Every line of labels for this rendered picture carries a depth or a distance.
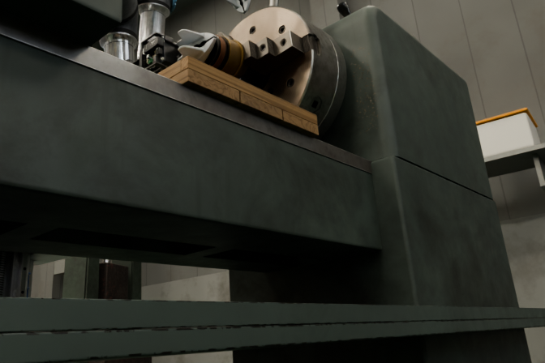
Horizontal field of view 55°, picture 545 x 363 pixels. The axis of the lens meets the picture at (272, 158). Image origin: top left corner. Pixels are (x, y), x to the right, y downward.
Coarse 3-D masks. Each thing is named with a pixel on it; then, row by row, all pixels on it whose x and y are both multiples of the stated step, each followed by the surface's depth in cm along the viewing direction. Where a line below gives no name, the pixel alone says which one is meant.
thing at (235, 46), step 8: (224, 40) 104; (232, 40) 107; (216, 48) 101; (224, 48) 101; (232, 48) 103; (240, 48) 105; (208, 56) 108; (216, 56) 100; (224, 56) 102; (232, 56) 103; (240, 56) 104; (208, 64) 101; (216, 64) 101; (224, 64) 102; (232, 64) 103; (240, 64) 104; (232, 72) 104; (240, 72) 107
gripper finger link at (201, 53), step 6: (210, 42) 99; (180, 48) 98; (186, 48) 98; (192, 48) 99; (198, 48) 99; (204, 48) 100; (210, 48) 100; (186, 54) 100; (192, 54) 101; (198, 54) 101; (204, 54) 100; (204, 60) 102
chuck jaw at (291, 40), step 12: (288, 36) 103; (312, 36) 107; (252, 48) 105; (264, 48) 104; (276, 48) 105; (288, 48) 103; (300, 48) 104; (312, 48) 105; (252, 60) 105; (264, 60) 105; (276, 60) 106; (288, 60) 106; (264, 72) 110
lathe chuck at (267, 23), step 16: (256, 16) 117; (272, 16) 113; (288, 16) 110; (240, 32) 120; (256, 32) 116; (272, 32) 112; (304, 32) 106; (320, 32) 111; (320, 48) 107; (288, 64) 107; (304, 64) 104; (320, 64) 105; (336, 64) 110; (256, 80) 120; (272, 80) 109; (288, 80) 106; (304, 80) 103; (320, 80) 105; (336, 80) 109; (288, 96) 105; (304, 96) 103; (320, 96) 106; (320, 112) 108
